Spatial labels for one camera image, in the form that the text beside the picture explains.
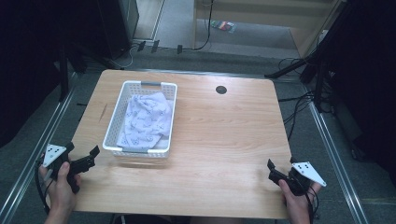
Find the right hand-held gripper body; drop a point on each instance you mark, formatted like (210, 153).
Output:
(306, 172)

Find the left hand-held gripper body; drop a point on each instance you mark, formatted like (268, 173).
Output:
(54, 153)

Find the white plastic basket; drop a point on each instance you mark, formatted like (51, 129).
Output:
(118, 124)

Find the white patterned cloth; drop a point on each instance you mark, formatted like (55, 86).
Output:
(146, 119)

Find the person's right hand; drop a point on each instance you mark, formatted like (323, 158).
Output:
(297, 207)

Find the person's left hand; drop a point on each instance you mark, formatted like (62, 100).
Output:
(62, 193)

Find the black round table grommet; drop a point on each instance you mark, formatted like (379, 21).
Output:
(221, 90)

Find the dark curtain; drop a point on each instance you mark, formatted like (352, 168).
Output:
(25, 62)
(370, 77)

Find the black metal stand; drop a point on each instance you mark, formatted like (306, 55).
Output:
(311, 53)

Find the black floor plug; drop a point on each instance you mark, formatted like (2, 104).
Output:
(179, 49)
(141, 45)
(155, 46)

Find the light wooden shelf unit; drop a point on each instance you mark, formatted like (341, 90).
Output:
(306, 37)

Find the black cabinet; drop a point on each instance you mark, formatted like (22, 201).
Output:
(120, 25)

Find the colourful flat packet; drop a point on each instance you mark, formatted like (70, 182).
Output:
(223, 25)

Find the metal floor rail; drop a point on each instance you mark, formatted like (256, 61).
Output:
(218, 73)
(336, 161)
(34, 155)

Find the black upright post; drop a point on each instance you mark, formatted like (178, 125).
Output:
(63, 74)

